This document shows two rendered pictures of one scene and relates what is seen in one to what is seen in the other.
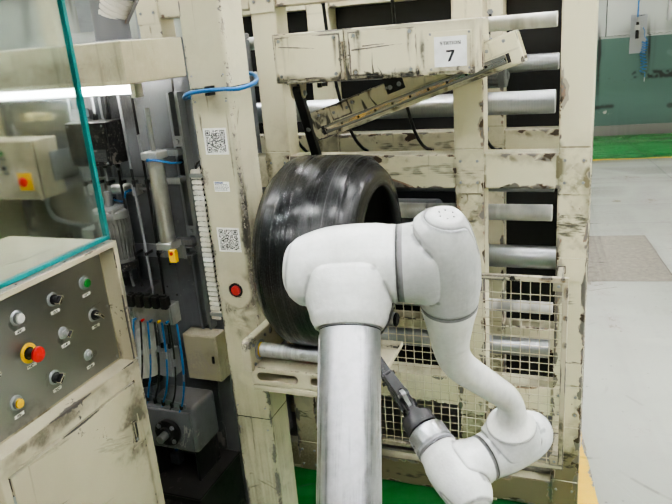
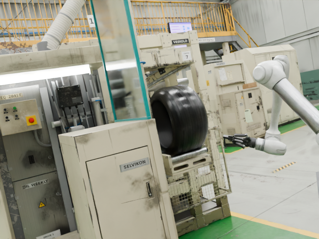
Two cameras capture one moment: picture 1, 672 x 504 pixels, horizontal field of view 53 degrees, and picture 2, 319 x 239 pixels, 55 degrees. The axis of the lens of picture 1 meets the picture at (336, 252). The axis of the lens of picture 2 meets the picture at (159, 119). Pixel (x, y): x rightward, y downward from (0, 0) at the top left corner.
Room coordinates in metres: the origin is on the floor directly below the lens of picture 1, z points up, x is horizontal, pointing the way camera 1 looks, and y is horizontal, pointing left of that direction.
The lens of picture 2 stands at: (0.28, 1.90, 1.34)
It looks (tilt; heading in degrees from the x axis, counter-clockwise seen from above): 3 degrees down; 313
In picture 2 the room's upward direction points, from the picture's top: 11 degrees counter-clockwise
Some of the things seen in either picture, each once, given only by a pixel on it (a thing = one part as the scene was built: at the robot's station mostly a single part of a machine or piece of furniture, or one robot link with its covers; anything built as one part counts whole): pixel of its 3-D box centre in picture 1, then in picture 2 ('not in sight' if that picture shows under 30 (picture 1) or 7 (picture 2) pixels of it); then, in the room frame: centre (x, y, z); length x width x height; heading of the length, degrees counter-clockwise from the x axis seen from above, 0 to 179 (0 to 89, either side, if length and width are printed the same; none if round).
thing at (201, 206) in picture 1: (211, 244); not in sight; (1.95, 0.38, 1.19); 0.05 x 0.04 x 0.48; 158
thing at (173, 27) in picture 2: not in sight; (182, 35); (4.07, -3.34, 2.60); 0.60 x 0.05 x 0.55; 77
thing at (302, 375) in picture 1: (313, 374); (188, 163); (1.74, 0.10, 0.83); 0.36 x 0.09 x 0.06; 68
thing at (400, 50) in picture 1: (381, 51); (157, 60); (2.10, -0.19, 1.71); 0.61 x 0.25 x 0.15; 68
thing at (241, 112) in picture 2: not in sight; (242, 116); (3.72, -4.64, 0.62); 0.91 x 0.58 x 1.25; 77
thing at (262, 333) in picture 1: (276, 329); (159, 159); (1.94, 0.21, 0.90); 0.40 x 0.03 x 0.10; 158
